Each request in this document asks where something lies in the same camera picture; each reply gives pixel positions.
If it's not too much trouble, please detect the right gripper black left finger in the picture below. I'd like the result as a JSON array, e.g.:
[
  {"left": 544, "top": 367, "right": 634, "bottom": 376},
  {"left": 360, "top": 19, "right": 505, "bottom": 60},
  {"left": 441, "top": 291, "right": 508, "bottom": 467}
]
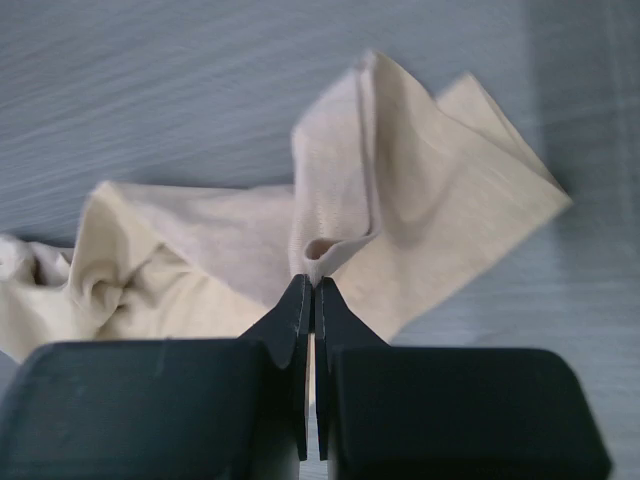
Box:
[{"left": 1, "top": 275, "right": 312, "bottom": 479}]

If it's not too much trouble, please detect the beige t shirt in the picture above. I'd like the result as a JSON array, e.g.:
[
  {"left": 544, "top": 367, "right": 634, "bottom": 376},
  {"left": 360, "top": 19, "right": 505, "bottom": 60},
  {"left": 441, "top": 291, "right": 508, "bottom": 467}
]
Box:
[{"left": 1, "top": 52, "right": 570, "bottom": 361}]

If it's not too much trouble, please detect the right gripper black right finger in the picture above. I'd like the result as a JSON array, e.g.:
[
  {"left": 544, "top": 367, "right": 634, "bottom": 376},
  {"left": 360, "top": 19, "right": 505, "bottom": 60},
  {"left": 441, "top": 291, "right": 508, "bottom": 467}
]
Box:
[{"left": 314, "top": 278, "right": 612, "bottom": 479}]

